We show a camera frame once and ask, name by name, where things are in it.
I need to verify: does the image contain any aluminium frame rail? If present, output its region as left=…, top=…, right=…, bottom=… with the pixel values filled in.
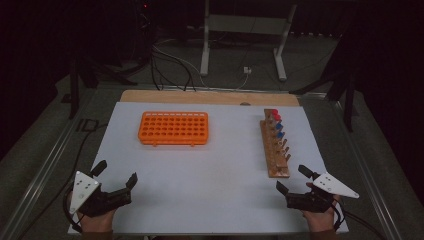
left=328, top=99, right=406, bottom=240
left=0, top=88, right=98, bottom=240

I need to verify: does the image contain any person's left hand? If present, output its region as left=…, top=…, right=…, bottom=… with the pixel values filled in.
left=79, top=208, right=118, bottom=233

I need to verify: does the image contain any wooden test tube rack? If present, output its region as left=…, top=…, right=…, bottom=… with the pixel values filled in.
left=259, top=108, right=292, bottom=179

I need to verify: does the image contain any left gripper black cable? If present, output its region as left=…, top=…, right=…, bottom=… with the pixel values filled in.
left=62, top=184, right=83, bottom=233

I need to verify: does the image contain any person's right hand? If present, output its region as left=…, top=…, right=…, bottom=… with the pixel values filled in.
left=301, top=196, right=341, bottom=233

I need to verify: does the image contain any grey metal stand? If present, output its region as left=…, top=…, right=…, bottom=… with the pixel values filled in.
left=199, top=0, right=298, bottom=82

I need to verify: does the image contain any white table board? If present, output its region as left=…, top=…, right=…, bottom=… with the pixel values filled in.
left=67, top=101, right=350, bottom=236

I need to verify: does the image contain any black tripod stand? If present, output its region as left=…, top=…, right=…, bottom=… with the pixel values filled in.
left=289, top=33, right=360, bottom=133
left=68, top=49, right=139, bottom=120

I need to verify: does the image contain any long black floor cable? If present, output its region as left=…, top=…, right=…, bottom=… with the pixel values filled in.
left=16, top=123, right=109, bottom=240

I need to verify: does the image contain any dark equipment rack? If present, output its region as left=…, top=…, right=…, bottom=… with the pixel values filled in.
left=133, top=0, right=158, bottom=64

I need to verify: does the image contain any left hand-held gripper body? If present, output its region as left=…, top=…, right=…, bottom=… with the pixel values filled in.
left=69, top=170, right=133, bottom=218

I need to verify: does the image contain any orange plastic test tube rack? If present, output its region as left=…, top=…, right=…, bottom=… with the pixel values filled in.
left=137, top=111, right=210, bottom=148

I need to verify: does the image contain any black floor cable bundle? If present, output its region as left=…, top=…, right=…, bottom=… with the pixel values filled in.
left=150, top=46, right=197, bottom=93

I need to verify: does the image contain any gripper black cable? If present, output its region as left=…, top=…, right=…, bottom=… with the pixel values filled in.
left=331, top=196, right=386, bottom=240
left=62, top=184, right=83, bottom=233

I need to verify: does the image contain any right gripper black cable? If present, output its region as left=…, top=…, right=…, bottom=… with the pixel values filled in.
left=331, top=196, right=386, bottom=240

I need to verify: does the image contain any white floor cable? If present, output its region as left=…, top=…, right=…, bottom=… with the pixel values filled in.
left=153, top=38, right=250, bottom=91

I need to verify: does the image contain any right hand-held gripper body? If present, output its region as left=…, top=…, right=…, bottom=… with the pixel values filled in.
left=285, top=171, right=360, bottom=214

